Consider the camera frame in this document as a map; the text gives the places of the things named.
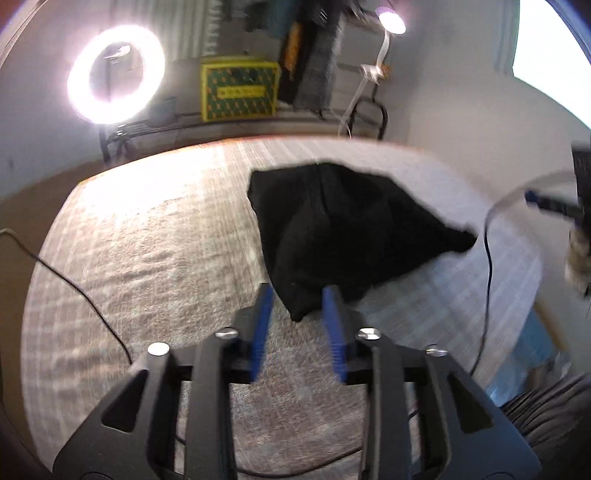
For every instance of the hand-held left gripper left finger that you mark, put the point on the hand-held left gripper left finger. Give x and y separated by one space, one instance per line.
261 323

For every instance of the person's right hand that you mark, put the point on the person's right hand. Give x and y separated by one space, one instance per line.
579 258

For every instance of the grey plaid coat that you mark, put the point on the grey plaid coat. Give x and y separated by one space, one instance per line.
318 64

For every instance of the plaid-covered table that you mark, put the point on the plaid-covered table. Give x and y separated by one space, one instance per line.
161 258

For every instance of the black long-sleeved sweater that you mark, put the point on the black long-sleeved sweater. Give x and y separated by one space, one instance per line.
341 221

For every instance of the teal hanging sweater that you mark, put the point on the teal hanging sweater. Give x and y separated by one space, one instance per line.
279 21

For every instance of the window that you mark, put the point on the window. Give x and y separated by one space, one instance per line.
554 55

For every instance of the white clip lamp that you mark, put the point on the white clip lamp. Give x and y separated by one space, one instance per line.
390 22

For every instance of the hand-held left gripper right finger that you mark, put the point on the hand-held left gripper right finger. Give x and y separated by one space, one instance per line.
333 332

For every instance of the yellow green storage box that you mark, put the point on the yellow green storage box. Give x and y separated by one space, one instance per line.
240 92

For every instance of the black metal clothes rack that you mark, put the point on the black metal clothes rack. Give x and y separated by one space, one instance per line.
383 117

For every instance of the green striped wall cloth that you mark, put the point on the green striped wall cloth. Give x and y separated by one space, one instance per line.
212 32

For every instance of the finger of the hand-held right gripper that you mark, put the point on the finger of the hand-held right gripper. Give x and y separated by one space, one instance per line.
554 203

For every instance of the yellow hanging garment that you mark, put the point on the yellow hanging garment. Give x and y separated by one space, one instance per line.
293 44

